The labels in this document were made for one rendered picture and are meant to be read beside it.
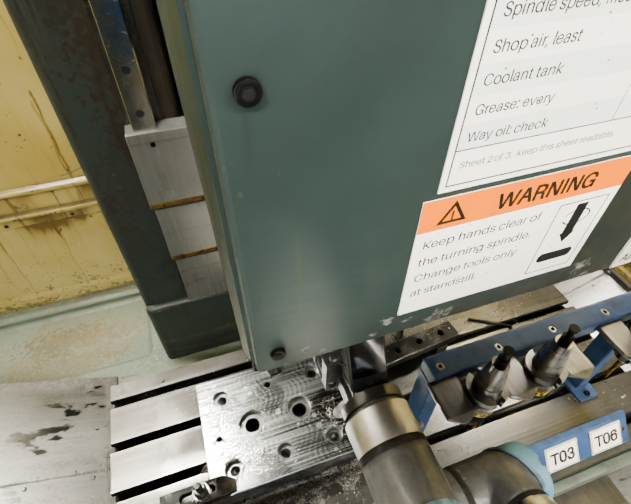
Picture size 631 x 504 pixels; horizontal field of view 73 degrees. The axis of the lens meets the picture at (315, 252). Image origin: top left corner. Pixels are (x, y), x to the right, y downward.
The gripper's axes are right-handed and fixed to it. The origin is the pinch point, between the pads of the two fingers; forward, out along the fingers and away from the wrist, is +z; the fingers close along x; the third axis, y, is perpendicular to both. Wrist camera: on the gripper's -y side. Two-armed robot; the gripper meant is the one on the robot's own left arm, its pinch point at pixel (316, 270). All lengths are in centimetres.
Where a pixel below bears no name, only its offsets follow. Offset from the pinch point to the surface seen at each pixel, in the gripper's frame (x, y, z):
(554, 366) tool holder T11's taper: 31.7, 13.6, -18.5
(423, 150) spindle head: -2.0, -32.8, -21.0
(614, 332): 49, 17, -15
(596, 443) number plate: 52, 45, -26
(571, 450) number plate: 46, 45, -25
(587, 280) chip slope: 95, 57, 15
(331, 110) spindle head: -6.9, -35.7, -21.0
